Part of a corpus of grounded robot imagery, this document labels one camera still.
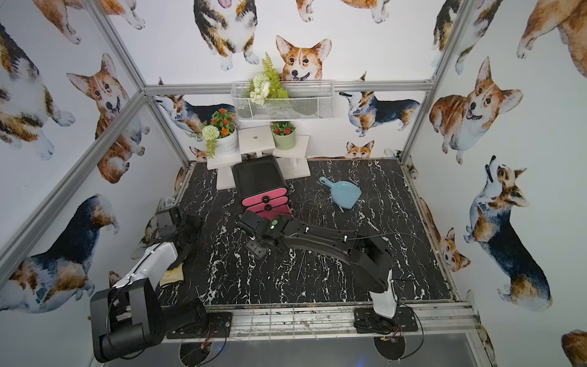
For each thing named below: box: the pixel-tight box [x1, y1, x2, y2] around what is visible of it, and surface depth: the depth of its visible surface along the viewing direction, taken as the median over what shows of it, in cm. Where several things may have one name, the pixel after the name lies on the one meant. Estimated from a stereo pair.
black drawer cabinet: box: [231, 155, 291, 211], surface depth 94 cm
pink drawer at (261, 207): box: [245, 201, 289, 214], surface depth 93 cm
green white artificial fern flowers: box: [245, 51, 290, 107], surface depth 82 cm
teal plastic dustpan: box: [319, 176, 363, 210], surface depth 110 cm
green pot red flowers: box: [271, 120, 297, 151], surface depth 100 cm
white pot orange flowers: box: [201, 107, 242, 169], surface depth 96 cm
